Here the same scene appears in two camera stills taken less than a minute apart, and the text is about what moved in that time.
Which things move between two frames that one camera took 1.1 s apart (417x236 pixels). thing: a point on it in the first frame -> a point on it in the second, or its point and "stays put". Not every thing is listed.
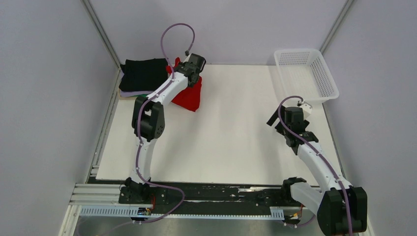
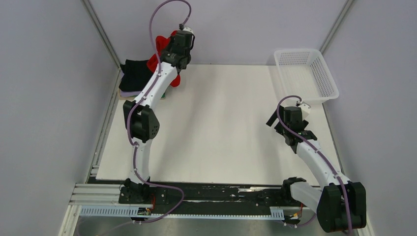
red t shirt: x=190 y=98 -> x=153 y=62
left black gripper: x=181 y=64 -> x=170 y=43
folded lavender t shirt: x=130 y=94 stays put
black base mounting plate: x=194 y=195 stays put
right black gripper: x=273 y=118 stays put
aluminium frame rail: x=94 y=195 stays put
